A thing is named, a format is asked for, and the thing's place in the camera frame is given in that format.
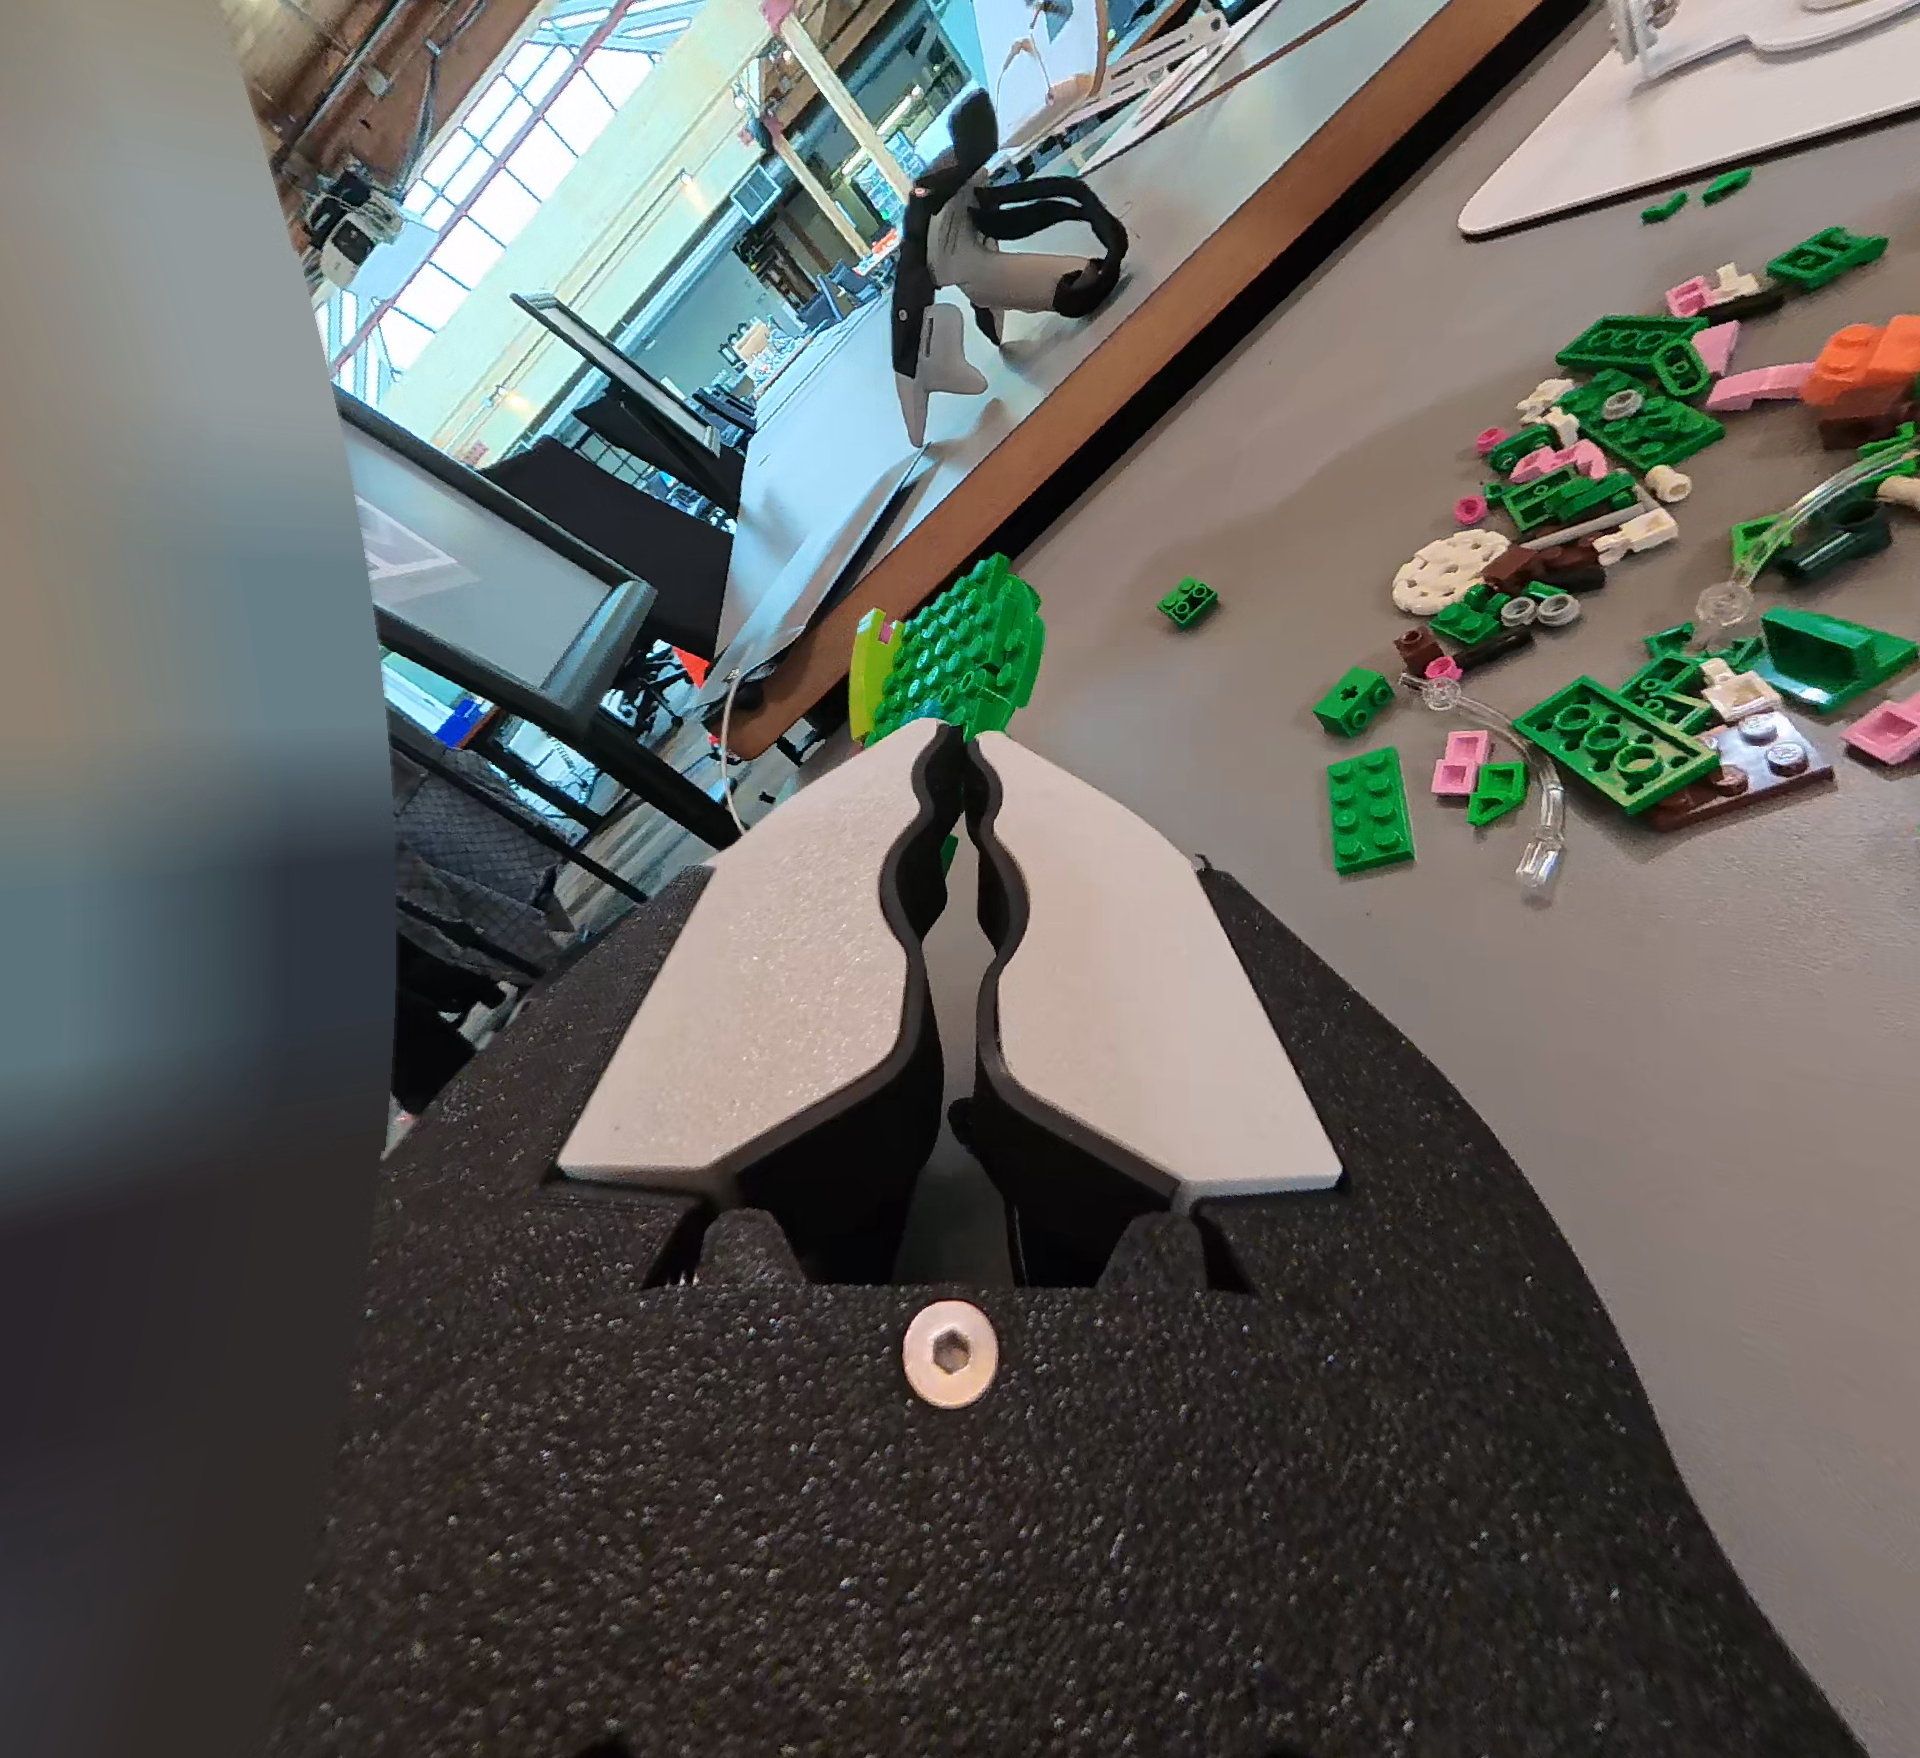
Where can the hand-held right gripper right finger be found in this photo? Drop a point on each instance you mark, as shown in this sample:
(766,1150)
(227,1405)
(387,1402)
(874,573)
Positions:
(1156,1025)

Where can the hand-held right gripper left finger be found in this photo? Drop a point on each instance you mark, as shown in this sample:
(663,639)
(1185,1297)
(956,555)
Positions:
(751,1025)

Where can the green lego plate assembly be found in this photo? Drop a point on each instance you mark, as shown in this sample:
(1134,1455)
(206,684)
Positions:
(954,649)

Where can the green holed lego brick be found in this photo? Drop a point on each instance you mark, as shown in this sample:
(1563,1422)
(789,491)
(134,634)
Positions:
(1189,604)

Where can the cluster of green lego parts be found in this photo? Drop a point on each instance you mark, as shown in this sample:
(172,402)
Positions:
(1637,558)

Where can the black monitor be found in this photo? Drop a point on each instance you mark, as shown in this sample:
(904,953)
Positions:
(481,573)

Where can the black and white headset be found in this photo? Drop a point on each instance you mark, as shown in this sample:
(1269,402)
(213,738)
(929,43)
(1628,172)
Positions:
(1007,259)

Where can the white book stand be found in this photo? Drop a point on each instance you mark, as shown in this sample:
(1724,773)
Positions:
(1742,49)

